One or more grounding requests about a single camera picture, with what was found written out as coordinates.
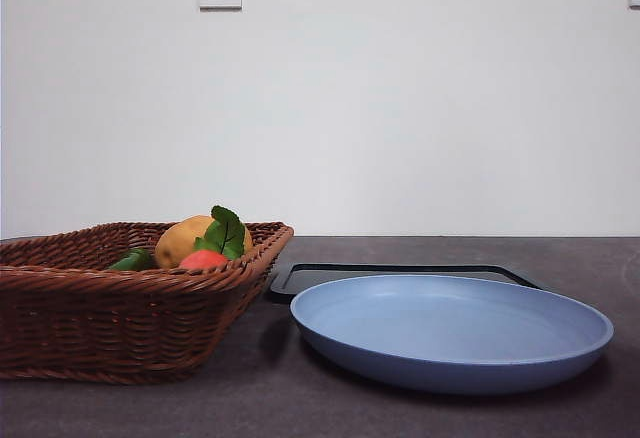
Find brown wicker basket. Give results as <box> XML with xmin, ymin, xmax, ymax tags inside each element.
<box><xmin>0</xmin><ymin>221</ymin><xmax>295</xmax><ymax>386</ymax></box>

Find green pepper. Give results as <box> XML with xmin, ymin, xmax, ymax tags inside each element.
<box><xmin>107</xmin><ymin>247</ymin><xmax>157</xmax><ymax>273</ymax></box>

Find black rectangular tray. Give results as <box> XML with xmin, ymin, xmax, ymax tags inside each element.
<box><xmin>263</xmin><ymin>262</ymin><xmax>544</xmax><ymax>304</ymax></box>

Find blue round plate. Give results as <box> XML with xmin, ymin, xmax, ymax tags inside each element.
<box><xmin>289</xmin><ymin>273</ymin><xmax>615</xmax><ymax>396</ymax></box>

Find yellow-brown potato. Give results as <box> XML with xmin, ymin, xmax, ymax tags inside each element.
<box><xmin>153</xmin><ymin>214</ymin><xmax>254</xmax><ymax>270</ymax></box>

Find orange carrot with green leaves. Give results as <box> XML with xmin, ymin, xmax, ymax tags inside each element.
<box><xmin>178</xmin><ymin>205</ymin><xmax>247</xmax><ymax>271</ymax></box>

